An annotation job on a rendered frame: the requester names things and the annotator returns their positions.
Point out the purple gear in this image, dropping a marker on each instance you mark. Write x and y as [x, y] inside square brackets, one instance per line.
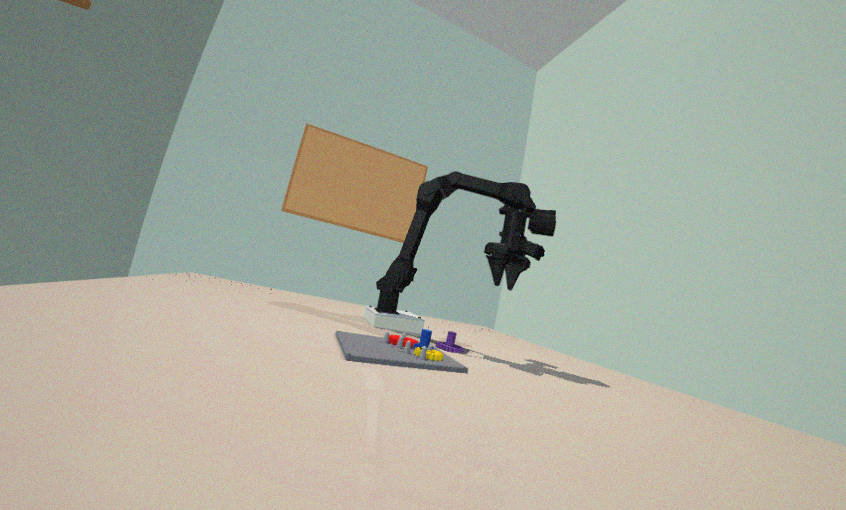
[450, 345]

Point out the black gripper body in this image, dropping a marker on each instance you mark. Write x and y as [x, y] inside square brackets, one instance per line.
[505, 247]

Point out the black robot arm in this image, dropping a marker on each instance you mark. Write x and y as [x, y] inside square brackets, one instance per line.
[430, 194]

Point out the red gear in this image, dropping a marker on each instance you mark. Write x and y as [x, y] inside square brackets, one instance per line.
[393, 339]

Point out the blue gear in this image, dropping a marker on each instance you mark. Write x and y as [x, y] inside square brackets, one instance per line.
[424, 339]

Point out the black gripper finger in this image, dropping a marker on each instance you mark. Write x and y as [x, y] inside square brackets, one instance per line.
[497, 265]
[512, 273]

